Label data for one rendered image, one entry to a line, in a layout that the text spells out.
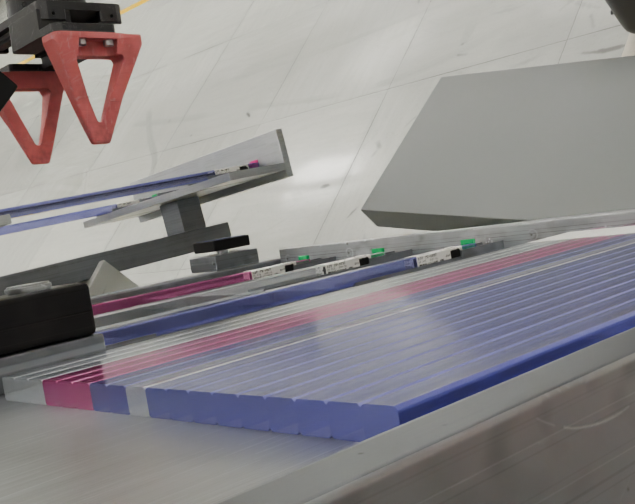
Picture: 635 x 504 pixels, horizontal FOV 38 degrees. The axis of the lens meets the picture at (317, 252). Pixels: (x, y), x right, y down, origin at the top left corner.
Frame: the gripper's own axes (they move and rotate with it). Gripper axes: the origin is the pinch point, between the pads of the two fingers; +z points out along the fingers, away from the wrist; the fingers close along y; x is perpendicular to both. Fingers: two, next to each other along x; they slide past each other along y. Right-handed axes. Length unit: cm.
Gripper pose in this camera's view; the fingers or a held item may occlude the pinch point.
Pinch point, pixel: (67, 143)
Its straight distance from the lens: 71.5
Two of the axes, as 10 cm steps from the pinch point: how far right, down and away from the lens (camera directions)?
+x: 7.4, -1.3, 6.6
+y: 6.6, -0.7, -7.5
